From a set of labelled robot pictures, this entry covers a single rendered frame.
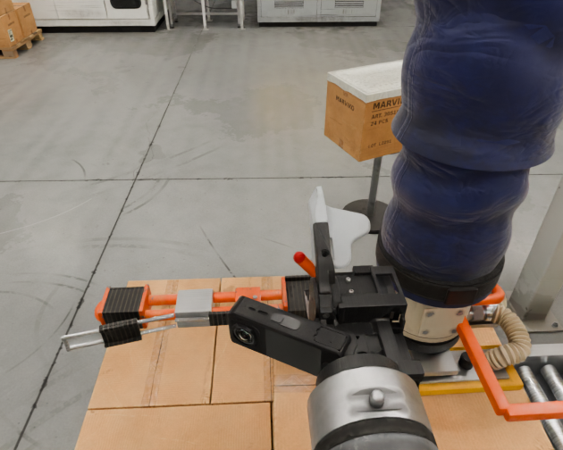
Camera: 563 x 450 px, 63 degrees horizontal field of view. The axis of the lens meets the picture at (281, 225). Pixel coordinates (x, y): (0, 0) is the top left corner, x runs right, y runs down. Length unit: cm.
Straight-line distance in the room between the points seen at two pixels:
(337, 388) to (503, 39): 44
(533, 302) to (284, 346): 238
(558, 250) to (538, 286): 24
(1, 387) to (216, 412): 132
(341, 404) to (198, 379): 135
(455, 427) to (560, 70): 79
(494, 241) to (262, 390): 105
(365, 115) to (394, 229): 180
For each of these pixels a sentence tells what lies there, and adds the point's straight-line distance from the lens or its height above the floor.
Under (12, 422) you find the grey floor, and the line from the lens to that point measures 250.
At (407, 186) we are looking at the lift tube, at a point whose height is 153.
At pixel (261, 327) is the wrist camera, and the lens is 41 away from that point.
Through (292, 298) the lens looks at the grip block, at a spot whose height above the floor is 126.
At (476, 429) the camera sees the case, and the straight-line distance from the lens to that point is 118.
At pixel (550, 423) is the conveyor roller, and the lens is 178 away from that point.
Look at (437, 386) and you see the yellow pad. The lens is 98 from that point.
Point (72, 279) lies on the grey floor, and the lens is 303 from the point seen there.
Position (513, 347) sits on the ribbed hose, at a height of 119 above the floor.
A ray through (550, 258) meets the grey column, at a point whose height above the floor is 46.
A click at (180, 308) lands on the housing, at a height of 126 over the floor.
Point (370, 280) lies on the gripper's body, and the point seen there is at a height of 161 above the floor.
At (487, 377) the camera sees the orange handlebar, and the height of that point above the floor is 125.
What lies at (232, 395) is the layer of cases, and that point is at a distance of 163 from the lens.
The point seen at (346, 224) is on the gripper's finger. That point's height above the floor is 164.
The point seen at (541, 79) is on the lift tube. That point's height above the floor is 172.
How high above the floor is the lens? 191
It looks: 37 degrees down
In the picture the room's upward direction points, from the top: straight up
